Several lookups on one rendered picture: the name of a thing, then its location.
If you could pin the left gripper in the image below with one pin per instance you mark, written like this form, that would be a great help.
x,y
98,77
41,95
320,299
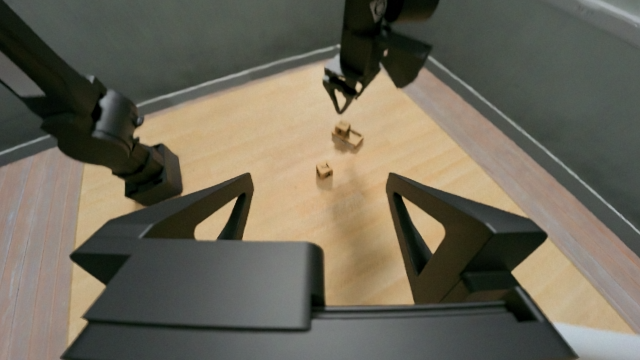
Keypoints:
x,y
337,65

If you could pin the tan shallow wooden tray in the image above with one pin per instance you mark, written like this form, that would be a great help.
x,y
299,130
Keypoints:
x,y
353,136

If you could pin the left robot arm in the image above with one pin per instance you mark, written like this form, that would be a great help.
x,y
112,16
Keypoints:
x,y
100,131

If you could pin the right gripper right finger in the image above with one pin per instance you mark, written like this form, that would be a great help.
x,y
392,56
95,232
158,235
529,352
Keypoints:
x,y
479,238

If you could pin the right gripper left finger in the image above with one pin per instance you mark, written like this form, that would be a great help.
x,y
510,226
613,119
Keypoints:
x,y
178,218

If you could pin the white plastic bottle with blue cap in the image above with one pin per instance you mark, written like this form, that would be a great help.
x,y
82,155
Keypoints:
x,y
594,343

